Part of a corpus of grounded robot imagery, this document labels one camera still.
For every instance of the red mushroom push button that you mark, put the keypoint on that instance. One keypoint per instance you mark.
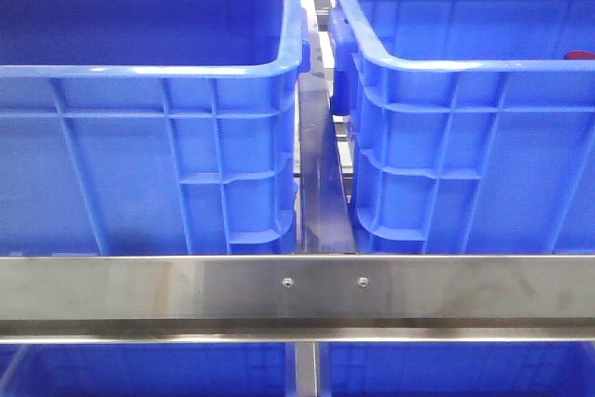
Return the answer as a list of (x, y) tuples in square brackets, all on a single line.
[(580, 55)]

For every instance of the steel shelf centre divider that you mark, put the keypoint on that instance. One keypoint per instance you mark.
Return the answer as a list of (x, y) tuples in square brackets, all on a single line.
[(325, 221)]

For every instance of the left blue plastic crate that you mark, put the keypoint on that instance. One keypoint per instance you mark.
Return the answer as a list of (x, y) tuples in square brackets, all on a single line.
[(149, 127)]

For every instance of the blue plastic crate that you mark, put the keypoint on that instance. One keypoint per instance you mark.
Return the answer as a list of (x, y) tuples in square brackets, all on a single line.
[(149, 127), (470, 131)]

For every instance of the right blue plastic crate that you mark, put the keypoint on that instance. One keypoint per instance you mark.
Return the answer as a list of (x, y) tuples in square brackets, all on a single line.
[(470, 131)]

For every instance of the lower right blue crate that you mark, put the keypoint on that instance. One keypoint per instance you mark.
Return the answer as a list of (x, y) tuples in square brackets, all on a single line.
[(459, 369)]

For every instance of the lower left blue crate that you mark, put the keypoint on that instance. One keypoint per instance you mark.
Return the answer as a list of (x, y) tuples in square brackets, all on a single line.
[(151, 370)]

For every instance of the left rail screw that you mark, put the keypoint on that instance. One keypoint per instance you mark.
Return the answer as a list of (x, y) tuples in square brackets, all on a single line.
[(287, 282)]

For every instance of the rail screw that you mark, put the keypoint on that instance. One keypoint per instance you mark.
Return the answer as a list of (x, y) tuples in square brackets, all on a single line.
[(363, 282), (287, 282)]

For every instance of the right rail screw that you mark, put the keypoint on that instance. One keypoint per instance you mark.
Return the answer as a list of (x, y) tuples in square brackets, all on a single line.
[(363, 282)]

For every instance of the steel shelf front rail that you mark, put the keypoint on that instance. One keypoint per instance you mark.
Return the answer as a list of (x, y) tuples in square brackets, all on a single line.
[(242, 299)]

